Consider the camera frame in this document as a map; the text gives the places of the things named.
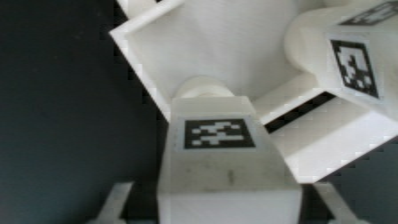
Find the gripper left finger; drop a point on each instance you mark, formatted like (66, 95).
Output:
(109, 215)

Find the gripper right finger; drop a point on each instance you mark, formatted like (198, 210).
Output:
(344, 215)

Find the white chair leg block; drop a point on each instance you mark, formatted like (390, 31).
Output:
(226, 184)

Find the white chair leg with tag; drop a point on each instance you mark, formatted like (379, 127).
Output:
(342, 47)

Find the white chair seat plate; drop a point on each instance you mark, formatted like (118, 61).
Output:
(216, 38)

